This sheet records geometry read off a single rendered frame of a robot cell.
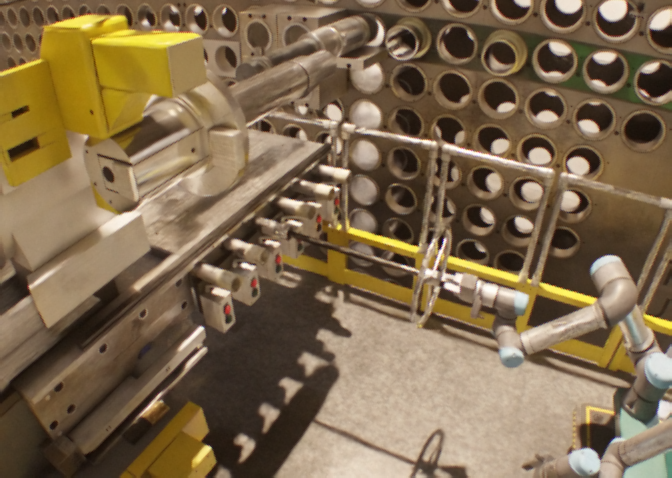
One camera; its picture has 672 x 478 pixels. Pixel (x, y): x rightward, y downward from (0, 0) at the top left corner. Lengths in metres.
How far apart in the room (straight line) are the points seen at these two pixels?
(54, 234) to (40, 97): 0.38
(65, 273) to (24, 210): 0.19
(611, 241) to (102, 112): 2.94
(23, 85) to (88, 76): 0.16
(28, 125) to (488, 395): 2.19
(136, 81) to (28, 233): 0.55
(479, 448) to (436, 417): 0.25
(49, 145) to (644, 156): 2.85
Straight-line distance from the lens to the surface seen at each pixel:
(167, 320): 1.79
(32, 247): 1.37
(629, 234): 3.31
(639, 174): 3.13
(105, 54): 1.06
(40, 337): 1.54
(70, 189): 1.41
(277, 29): 3.07
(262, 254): 1.83
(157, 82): 0.96
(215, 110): 1.28
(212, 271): 1.73
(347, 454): 2.24
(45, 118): 1.23
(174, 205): 2.06
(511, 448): 2.37
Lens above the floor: 1.94
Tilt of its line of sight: 34 degrees down
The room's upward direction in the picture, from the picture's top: straight up
